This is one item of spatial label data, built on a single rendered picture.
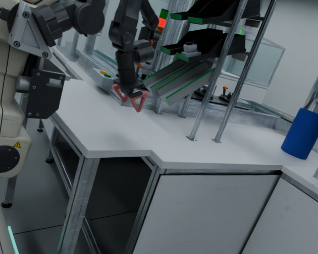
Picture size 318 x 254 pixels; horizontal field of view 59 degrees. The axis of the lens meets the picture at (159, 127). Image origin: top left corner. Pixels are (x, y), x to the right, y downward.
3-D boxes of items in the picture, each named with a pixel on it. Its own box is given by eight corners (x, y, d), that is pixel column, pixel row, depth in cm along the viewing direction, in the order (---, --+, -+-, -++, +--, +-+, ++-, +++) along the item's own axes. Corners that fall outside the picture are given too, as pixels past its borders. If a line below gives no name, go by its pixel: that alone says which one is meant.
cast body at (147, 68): (141, 73, 162) (145, 62, 160) (138, 71, 165) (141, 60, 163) (153, 76, 167) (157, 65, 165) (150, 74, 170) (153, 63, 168)
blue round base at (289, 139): (297, 159, 159) (320, 115, 151) (275, 146, 171) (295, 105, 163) (311, 160, 168) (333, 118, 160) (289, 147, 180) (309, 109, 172)
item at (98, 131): (86, 158, 89) (88, 150, 88) (19, 75, 151) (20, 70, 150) (220, 153, 134) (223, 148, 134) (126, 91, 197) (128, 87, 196)
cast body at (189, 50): (185, 60, 122) (184, 44, 119) (181, 58, 125) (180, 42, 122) (203, 57, 124) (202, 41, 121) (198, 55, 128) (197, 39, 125)
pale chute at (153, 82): (153, 94, 135) (149, 87, 133) (145, 87, 146) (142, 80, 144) (202, 65, 138) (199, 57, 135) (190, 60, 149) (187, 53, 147)
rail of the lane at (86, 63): (120, 105, 147) (126, 85, 144) (76, 64, 216) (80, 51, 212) (129, 107, 150) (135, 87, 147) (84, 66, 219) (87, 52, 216)
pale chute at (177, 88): (169, 106, 123) (165, 98, 121) (159, 97, 135) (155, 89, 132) (222, 73, 126) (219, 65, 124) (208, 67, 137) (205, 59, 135)
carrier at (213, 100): (199, 102, 180) (206, 83, 176) (179, 90, 198) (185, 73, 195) (225, 107, 194) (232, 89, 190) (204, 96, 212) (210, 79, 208)
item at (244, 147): (160, 169, 99) (163, 161, 98) (64, 65, 214) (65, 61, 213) (341, 171, 178) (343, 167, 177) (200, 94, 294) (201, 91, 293)
